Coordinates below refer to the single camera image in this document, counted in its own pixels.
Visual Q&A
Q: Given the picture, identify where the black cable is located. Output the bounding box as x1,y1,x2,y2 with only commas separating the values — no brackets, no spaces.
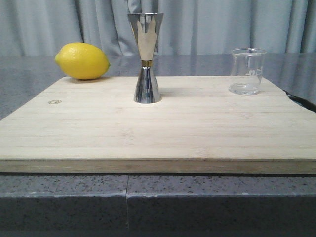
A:
283,89,316,111

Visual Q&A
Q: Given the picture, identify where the steel double jigger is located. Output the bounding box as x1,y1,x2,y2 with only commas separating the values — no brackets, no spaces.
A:
127,13,163,104

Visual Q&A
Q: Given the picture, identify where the yellow lemon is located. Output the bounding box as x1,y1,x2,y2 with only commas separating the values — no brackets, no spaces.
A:
55,42,111,80

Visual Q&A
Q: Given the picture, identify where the clear glass beaker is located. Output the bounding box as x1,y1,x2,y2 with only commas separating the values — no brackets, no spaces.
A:
229,48,267,95

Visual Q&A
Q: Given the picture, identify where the wooden cutting board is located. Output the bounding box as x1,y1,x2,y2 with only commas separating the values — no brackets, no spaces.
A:
0,76,316,174

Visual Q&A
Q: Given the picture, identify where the grey curtain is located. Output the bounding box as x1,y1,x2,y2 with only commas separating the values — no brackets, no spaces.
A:
0,0,316,56

